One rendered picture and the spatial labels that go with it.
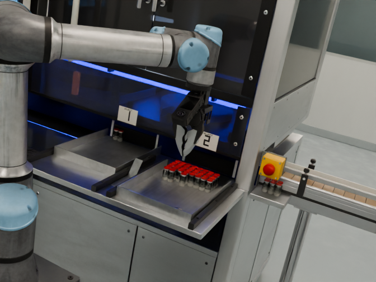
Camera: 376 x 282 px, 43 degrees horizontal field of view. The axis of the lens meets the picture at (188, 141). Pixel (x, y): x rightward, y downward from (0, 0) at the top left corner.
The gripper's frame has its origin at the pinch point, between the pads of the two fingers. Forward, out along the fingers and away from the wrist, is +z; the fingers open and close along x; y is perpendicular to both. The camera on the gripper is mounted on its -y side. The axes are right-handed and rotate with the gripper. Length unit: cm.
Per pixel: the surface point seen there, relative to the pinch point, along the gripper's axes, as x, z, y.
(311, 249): -28, 110, 189
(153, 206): 6.9, 20.0, 1.2
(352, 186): -44, 14, 59
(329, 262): -42, 110, 180
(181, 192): 5.8, 21.2, 19.2
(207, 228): -10.6, 21.5, 3.7
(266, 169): -16.5, 9.7, 35.5
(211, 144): 5.6, 8.1, 38.5
